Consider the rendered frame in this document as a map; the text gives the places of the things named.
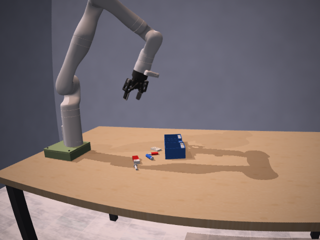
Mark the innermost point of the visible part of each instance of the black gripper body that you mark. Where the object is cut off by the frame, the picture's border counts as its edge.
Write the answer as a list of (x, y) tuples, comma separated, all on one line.
[(138, 77)]

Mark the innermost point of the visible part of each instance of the white domino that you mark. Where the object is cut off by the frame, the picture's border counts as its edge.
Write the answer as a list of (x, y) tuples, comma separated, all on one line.
[(156, 149)]

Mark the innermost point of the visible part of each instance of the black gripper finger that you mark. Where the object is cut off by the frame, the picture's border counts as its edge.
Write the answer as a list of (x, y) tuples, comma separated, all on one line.
[(127, 86), (142, 89)]

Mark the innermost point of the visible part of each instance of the red and white eraser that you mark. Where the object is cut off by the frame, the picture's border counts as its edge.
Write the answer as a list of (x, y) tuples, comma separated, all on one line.
[(135, 159)]

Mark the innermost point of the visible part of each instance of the blue aa battery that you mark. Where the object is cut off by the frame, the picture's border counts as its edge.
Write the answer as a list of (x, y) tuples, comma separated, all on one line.
[(149, 156)]

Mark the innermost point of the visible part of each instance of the blue rack of three bins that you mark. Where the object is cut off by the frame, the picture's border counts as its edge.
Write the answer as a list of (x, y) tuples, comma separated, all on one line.
[(174, 146)]

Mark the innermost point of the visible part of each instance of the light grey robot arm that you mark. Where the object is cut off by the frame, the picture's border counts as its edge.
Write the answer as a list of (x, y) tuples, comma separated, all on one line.
[(68, 85)]

